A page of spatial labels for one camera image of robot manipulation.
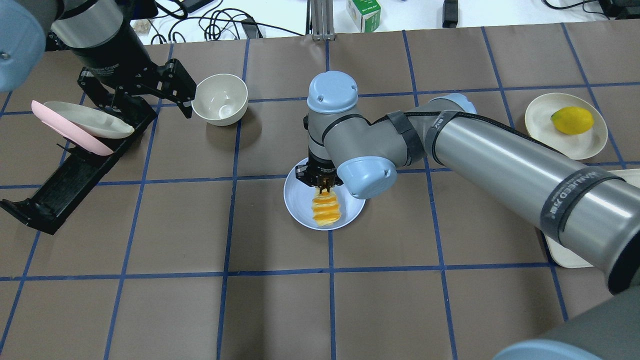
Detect cream plate under lemon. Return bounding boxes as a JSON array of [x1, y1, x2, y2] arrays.
[[525, 92, 609, 160]]

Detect pink plate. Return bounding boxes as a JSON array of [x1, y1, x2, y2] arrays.
[[30, 100, 114, 157]]

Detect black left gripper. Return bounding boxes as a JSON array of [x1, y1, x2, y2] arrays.
[[77, 25, 197, 131]]

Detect white bowl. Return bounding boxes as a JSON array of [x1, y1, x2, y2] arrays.
[[191, 73, 249, 126]]

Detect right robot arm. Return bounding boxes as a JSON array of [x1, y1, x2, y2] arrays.
[[295, 71, 640, 360]]

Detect black power adapter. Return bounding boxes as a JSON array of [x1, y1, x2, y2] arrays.
[[442, 0, 459, 28]]

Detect aluminium frame post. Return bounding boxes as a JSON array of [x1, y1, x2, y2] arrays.
[[306, 0, 336, 41]]

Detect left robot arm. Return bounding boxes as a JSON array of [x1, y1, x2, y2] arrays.
[[0, 0, 196, 120]]

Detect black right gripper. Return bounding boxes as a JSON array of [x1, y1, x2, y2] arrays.
[[295, 156, 345, 196]]

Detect white rectangular tray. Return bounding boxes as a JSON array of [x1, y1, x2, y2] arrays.
[[543, 168, 640, 269]]

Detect blue plate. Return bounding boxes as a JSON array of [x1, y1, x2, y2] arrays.
[[283, 167, 366, 231]]

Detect yellow lemon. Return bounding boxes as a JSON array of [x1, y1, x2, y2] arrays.
[[550, 106, 595, 136]]

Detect black cables on desk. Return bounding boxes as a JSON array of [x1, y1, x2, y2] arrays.
[[145, 0, 306, 46]]

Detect black plate rack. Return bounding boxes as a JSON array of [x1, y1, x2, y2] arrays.
[[1, 106, 145, 235]]

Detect sliced bread loaf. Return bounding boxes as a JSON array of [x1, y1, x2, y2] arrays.
[[311, 189, 342, 227]]

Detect cream plate in rack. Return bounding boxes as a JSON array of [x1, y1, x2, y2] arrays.
[[44, 101, 135, 139]]

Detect green white carton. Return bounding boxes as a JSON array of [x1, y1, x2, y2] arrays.
[[346, 0, 382, 34]]

